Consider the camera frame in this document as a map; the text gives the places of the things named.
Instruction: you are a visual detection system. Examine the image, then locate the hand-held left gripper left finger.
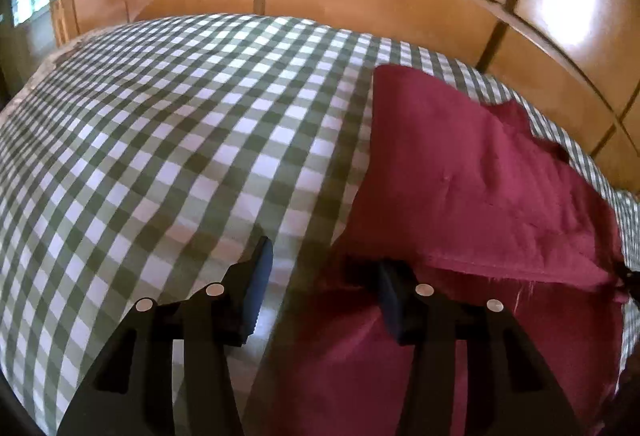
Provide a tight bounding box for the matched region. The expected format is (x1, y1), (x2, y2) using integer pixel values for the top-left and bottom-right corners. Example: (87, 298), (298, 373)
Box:
(57, 236), (275, 436)

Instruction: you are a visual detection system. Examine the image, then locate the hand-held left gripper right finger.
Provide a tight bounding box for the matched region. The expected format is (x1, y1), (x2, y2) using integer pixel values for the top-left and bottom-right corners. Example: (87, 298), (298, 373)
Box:
(377, 261), (583, 436)

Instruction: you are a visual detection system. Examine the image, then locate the dark red cloth garment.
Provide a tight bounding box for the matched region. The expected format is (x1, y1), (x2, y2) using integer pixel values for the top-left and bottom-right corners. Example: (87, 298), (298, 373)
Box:
(245, 63), (632, 436)

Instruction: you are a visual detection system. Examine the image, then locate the green white checked bed sheet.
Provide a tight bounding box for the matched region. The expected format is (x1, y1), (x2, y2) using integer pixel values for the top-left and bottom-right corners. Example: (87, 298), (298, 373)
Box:
(0, 13), (640, 436)

